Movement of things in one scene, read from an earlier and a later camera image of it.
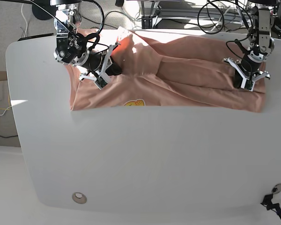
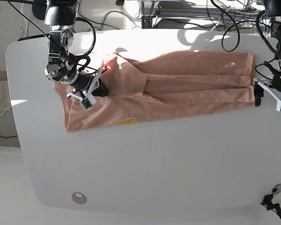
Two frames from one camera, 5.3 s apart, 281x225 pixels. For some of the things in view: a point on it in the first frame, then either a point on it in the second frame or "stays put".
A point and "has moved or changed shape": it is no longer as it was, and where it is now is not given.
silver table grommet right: [277, 188] stays put
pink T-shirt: [166, 69] has moved or changed shape
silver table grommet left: [79, 198] stays put
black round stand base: [40, 14] stays put
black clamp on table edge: [269, 205] stays put
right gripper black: [94, 60] → [83, 82]
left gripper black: [249, 65] → [278, 84]
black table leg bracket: [146, 22] stays put
